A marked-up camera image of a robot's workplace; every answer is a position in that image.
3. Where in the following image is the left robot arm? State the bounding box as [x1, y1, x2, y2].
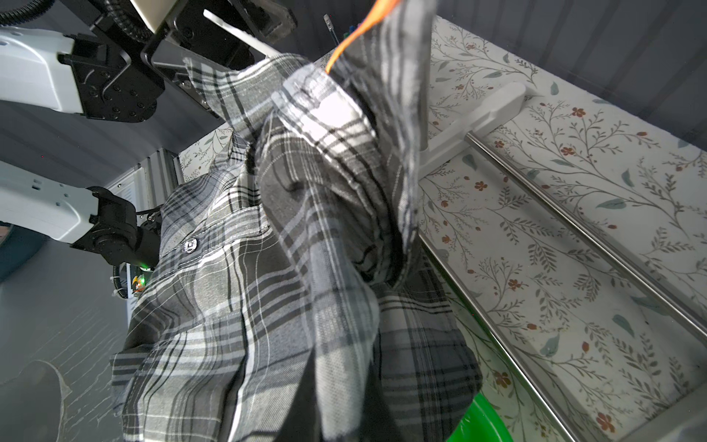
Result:
[1, 1, 296, 269]

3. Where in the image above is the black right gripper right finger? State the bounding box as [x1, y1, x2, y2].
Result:
[366, 375, 403, 442]

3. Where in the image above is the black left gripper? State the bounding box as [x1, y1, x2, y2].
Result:
[140, 1, 298, 111]

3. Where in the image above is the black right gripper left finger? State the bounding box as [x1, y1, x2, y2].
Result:
[274, 353, 322, 442]

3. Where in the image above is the floral table mat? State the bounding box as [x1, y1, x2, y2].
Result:
[176, 15, 707, 442]

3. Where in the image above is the grey plaid long-sleeve shirt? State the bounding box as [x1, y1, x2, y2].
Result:
[112, 1, 482, 441]

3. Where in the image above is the green perforated plastic tray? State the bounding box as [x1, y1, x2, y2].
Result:
[447, 393, 513, 442]

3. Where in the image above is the steel clothes rack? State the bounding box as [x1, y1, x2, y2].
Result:
[416, 81, 707, 442]

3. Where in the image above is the brown orange hanger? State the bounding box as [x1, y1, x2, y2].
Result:
[324, 0, 401, 75]

